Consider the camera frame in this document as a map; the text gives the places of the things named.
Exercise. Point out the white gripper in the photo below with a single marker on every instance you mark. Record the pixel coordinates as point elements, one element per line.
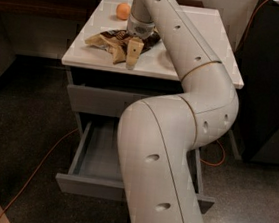
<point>139,28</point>

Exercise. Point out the grey open middle drawer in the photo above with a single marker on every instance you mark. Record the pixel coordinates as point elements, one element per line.
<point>95,170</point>

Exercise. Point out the black cabinet on right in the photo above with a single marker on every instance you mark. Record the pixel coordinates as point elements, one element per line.
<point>256,130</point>

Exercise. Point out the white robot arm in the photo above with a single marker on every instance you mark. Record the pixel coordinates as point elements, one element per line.
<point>155,134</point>

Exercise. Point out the grey top drawer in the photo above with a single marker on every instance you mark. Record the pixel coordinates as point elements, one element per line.
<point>101,101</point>

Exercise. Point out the brown chip bag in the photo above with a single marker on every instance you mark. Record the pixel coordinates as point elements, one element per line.
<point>116,42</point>

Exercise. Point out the orange fruit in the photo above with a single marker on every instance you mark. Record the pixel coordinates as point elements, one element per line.
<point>123,11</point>

